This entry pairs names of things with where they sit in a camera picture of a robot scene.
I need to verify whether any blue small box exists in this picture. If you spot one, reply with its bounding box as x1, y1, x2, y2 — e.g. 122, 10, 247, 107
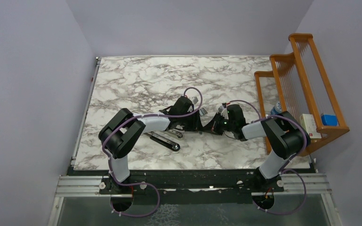
321, 114, 338, 126

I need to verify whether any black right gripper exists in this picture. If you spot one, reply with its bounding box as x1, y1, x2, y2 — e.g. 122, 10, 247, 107
204, 113, 235, 136

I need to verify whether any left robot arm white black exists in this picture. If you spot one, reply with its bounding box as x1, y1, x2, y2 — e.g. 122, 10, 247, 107
98, 96, 204, 194

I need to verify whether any wooden orange rack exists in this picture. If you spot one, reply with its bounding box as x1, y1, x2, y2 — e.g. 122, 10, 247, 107
254, 33, 350, 156

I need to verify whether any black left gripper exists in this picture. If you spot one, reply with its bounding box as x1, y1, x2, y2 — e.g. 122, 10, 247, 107
178, 109, 205, 132

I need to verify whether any blue white bottle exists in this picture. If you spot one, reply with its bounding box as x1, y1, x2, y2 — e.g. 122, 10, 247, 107
270, 101, 282, 115

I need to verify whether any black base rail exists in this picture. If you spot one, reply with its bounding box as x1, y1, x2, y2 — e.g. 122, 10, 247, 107
67, 167, 285, 205

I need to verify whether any white red box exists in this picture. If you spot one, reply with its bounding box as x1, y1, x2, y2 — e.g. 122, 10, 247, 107
299, 114, 322, 139

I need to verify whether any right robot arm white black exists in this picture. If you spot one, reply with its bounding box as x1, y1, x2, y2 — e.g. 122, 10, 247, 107
203, 104, 311, 192

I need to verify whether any long black silver stapler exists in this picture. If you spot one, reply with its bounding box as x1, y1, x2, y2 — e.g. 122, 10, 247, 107
145, 129, 183, 152

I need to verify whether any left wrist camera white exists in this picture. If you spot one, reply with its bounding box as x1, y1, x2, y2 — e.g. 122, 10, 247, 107
191, 97, 199, 105

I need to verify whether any staple tray with staples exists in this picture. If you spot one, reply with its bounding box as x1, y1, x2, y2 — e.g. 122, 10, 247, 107
199, 108, 208, 116

